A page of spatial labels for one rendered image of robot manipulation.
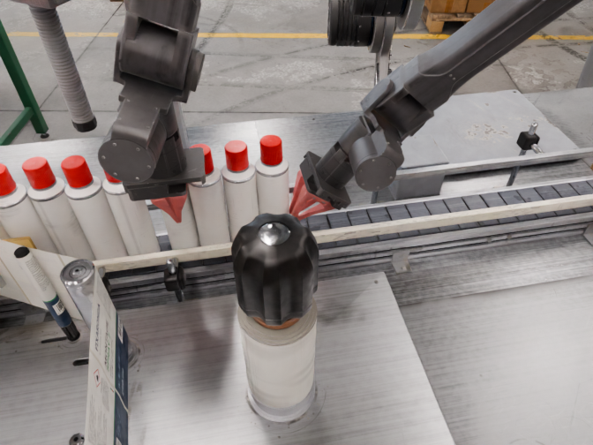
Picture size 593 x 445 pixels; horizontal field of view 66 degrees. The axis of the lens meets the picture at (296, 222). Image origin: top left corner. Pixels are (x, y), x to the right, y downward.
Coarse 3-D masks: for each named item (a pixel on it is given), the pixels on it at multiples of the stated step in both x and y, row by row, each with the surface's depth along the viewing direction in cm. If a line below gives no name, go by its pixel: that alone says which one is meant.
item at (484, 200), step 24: (504, 192) 90; (528, 192) 90; (552, 192) 90; (576, 192) 90; (312, 216) 85; (336, 216) 85; (360, 216) 85; (384, 216) 85; (408, 216) 85; (528, 216) 85; (552, 216) 86; (168, 240) 81; (360, 240) 81; (384, 240) 81; (192, 264) 77
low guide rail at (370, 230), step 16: (496, 208) 82; (512, 208) 82; (528, 208) 82; (544, 208) 83; (560, 208) 84; (368, 224) 79; (384, 224) 79; (400, 224) 79; (416, 224) 80; (432, 224) 81; (448, 224) 81; (320, 240) 78; (336, 240) 79; (128, 256) 74; (144, 256) 74; (160, 256) 74; (176, 256) 74; (192, 256) 75; (208, 256) 76
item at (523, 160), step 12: (516, 156) 85; (528, 156) 85; (540, 156) 85; (552, 156) 85; (564, 156) 86; (576, 156) 86; (588, 156) 87; (420, 168) 82; (432, 168) 82; (444, 168) 82; (456, 168) 83; (468, 168) 83; (480, 168) 84; (492, 168) 84
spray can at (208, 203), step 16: (208, 160) 66; (208, 176) 67; (192, 192) 69; (208, 192) 68; (208, 208) 70; (224, 208) 73; (208, 224) 72; (224, 224) 74; (208, 240) 75; (224, 240) 76
